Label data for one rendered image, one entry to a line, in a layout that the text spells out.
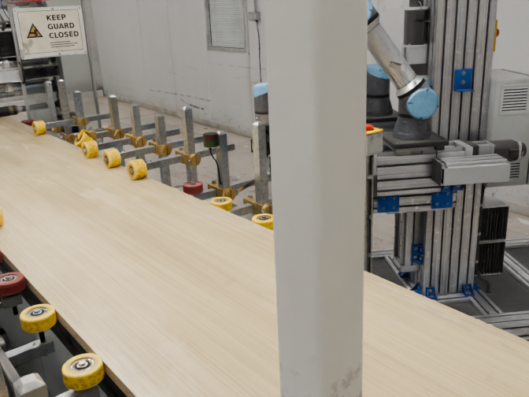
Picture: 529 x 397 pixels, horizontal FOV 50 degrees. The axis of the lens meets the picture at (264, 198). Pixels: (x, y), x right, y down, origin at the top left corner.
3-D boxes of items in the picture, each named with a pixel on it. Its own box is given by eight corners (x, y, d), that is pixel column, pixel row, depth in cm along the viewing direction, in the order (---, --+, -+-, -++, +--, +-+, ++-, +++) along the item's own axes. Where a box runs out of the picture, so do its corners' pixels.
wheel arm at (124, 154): (201, 140, 288) (201, 133, 287) (205, 142, 285) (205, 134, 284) (109, 160, 259) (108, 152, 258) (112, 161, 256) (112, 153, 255)
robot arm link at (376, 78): (380, 96, 267) (381, 66, 262) (356, 94, 276) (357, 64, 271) (394, 92, 275) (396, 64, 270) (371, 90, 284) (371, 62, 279)
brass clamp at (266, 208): (254, 206, 225) (253, 194, 223) (276, 215, 215) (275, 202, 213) (242, 210, 221) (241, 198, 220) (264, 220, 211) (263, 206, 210)
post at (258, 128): (264, 242, 223) (259, 120, 207) (270, 244, 220) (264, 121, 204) (257, 244, 221) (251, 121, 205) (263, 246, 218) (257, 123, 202)
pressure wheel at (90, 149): (100, 153, 274) (95, 158, 281) (94, 137, 275) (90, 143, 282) (88, 155, 271) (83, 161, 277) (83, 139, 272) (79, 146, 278)
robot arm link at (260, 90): (275, 84, 211) (252, 85, 211) (275, 114, 214) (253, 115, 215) (275, 81, 218) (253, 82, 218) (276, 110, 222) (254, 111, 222)
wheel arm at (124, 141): (176, 133, 307) (176, 126, 305) (180, 134, 304) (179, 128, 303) (87, 150, 278) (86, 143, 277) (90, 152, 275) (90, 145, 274)
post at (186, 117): (196, 210, 260) (186, 105, 244) (201, 212, 258) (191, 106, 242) (190, 212, 258) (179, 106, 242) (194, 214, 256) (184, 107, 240)
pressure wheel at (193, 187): (197, 204, 237) (195, 178, 233) (209, 209, 231) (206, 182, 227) (181, 209, 232) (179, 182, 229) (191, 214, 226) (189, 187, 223)
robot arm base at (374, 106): (387, 109, 286) (387, 90, 282) (397, 115, 271) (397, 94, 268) (357, 112, 284) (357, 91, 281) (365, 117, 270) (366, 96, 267)
